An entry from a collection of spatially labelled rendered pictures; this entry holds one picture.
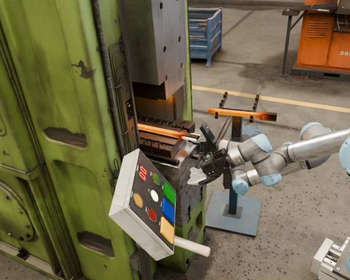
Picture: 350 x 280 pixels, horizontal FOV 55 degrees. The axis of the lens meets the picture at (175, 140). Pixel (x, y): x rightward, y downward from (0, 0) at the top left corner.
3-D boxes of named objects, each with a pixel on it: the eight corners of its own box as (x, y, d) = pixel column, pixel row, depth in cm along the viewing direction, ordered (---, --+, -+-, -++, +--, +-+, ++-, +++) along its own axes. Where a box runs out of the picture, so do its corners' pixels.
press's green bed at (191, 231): (206, 235, 250) (206, 188, 225) (185, 276, 223) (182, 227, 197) (143, 214, 273) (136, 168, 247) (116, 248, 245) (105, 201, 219)
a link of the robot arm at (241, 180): (342, 166, 148) (237, 200, 164) (334, 152, 157) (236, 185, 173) (335, 146, 142) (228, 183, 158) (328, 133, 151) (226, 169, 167)
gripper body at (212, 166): (198, 157, 137) (224, 144, 133) (209, 171, 141) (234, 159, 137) (199, 169, 130) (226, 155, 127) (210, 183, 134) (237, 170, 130)
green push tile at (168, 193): (175, 192, 147) (165, 181, 144) (175, 205, 141) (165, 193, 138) (171, 194, 148) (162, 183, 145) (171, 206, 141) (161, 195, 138)
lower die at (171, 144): (186, 141, 192) (186, 128, 187) (171, 160, 177) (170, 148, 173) (125, 128, 209) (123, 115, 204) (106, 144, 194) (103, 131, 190)
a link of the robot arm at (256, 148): (274, 154, 123) (263, 133, 123) (246, 166, 127) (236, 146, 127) (273, 149, 131) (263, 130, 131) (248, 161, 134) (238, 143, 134)
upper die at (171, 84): (184, 83, 173) (183, 65, 167) (166, 100, 158) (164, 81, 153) (116, 73, 189) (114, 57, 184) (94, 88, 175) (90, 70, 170)
